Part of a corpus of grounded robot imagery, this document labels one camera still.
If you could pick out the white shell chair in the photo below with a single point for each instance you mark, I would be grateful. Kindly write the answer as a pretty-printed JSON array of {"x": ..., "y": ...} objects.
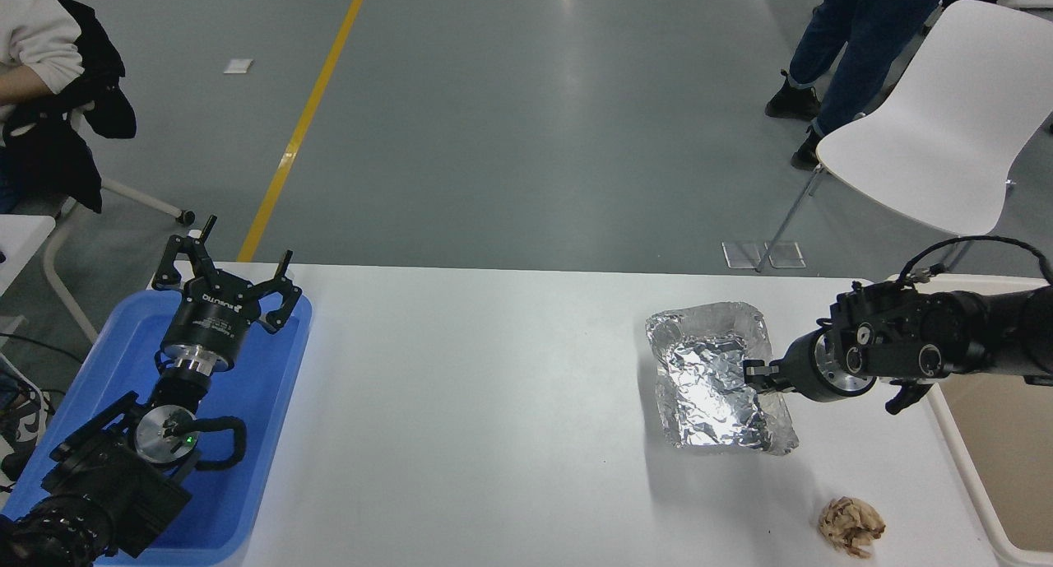
[{"x": 946, "y": 114}]

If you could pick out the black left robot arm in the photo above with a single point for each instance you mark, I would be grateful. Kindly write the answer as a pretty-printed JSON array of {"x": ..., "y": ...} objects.
[{"x": 107, "y": 476}]

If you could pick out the seated person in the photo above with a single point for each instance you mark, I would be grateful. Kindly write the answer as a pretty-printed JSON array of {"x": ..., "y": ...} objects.
[{"x": 33, "y": 32}]

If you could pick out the blue plastic tray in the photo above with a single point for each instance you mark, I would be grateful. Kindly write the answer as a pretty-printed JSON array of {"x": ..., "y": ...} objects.
[{"x": 263, "y": 402}]

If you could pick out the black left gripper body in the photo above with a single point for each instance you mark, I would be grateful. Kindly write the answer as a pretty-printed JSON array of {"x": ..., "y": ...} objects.
[{"x": 210, "y": 320}]

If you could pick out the large pale bin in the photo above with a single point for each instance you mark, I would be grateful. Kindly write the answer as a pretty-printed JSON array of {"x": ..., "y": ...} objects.
[{"x": 1004, "y": 468}]

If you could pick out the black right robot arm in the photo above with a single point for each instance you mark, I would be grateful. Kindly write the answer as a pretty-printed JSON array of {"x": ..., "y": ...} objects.
[{"x": 946, "y": 336}]

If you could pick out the crumpled tan paper ball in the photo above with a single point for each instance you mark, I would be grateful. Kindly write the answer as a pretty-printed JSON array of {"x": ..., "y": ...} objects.
[{"x": 851, "y": 526}]

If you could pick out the white paper scrap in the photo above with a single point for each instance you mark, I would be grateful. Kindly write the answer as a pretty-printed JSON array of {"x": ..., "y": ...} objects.
[{"x": 238, "y": 65}]

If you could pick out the chair with white tube legs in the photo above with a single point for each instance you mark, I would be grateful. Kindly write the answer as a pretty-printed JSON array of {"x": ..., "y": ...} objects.
[{"x": 148, "y": 201}]

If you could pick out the standing person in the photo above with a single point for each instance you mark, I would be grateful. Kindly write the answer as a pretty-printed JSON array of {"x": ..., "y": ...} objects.
[{"x": 855, "y": 40}]

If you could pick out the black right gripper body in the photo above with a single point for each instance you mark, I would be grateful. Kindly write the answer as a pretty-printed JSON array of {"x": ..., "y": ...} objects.
[{"x": 800, "y": 369}]

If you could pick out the foil tray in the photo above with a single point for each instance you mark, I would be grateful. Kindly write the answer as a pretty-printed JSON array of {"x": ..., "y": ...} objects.
[{"x": 707, "y": 386}]

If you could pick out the small white side table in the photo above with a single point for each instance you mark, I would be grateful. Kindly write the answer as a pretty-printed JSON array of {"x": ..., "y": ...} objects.
[{"x": 20, "y": 242}]

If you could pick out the clear floor plate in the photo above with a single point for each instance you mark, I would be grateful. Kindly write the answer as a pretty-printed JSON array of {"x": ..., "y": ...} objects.
[
  {"x": 740, "y": 256},
  {"x": 788, "y": 256}
]

